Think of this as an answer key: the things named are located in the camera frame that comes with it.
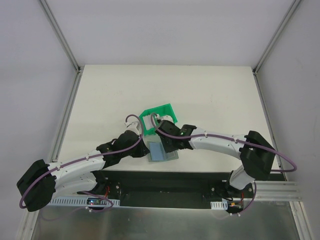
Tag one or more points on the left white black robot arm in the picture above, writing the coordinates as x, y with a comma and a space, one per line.
43, 182

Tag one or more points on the sage green card holder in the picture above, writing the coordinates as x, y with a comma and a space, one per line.
157, 153

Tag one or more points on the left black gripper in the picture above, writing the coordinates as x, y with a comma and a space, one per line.
141, 150

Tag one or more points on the right aluminium frame post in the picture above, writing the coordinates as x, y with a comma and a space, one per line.
293, 8

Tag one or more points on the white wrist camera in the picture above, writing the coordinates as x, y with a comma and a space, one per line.
159, 118
133, 126

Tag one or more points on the aluminium frame post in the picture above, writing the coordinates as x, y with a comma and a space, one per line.
59, 34
293, 8

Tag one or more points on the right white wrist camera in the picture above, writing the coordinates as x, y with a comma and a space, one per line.
159, 118

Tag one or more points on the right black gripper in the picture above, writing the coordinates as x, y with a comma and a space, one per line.
167, 144

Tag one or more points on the aluminium front rail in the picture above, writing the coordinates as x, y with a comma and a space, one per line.
279, 191

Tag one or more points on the right white cable duct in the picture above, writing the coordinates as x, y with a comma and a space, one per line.
219, 205

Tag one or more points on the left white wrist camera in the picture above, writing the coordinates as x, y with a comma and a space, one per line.
133, 126

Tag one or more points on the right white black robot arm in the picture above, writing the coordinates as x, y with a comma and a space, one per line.
252, 149

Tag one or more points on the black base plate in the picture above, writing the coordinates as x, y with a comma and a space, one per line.
153, 189

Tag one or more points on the green plastic bin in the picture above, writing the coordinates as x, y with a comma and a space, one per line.
150, 113

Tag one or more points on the left white cable duct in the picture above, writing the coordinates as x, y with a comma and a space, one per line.
75, 201

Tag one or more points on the left aluminium frame post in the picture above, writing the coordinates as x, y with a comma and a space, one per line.
59, 34

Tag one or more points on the white cable duct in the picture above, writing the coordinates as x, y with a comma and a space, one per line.
219, 205
75, 201

